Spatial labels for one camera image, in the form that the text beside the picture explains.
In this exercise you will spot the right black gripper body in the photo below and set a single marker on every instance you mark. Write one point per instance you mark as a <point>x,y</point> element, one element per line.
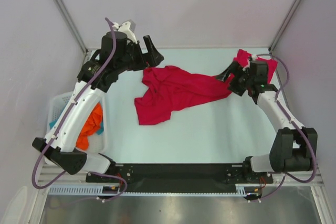
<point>242,80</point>

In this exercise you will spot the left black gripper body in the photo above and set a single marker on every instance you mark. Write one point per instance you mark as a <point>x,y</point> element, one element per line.
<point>133,60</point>

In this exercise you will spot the magenta t shirt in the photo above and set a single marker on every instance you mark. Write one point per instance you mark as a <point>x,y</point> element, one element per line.
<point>173,89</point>
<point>243,58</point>

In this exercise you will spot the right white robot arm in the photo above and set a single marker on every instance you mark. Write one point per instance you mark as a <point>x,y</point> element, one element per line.
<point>293,151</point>

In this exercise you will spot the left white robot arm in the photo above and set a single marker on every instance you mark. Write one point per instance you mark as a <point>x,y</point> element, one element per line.
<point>96,77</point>

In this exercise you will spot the folded magenta t shirt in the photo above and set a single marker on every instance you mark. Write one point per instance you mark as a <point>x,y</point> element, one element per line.
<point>243,58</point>

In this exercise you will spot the orange t shirt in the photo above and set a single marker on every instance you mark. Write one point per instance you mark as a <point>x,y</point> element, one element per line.
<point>90,126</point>

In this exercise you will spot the teal t shirt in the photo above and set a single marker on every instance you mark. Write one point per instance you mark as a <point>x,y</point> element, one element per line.
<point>98,131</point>

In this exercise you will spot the white plastic laundry basket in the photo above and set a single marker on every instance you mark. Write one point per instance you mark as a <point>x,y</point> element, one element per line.
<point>56,108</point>

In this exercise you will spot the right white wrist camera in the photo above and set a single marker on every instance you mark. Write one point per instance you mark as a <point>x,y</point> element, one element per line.
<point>250,60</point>

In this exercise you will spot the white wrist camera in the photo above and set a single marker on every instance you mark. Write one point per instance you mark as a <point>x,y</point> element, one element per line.
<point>128,28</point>
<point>250,60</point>

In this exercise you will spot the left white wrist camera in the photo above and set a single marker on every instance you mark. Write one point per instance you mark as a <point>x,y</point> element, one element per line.
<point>128,28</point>

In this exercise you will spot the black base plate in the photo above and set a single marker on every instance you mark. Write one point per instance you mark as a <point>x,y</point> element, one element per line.
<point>220,174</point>

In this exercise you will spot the grey slotted cable duct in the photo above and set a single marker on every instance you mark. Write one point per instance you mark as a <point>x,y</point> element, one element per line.
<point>112,190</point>

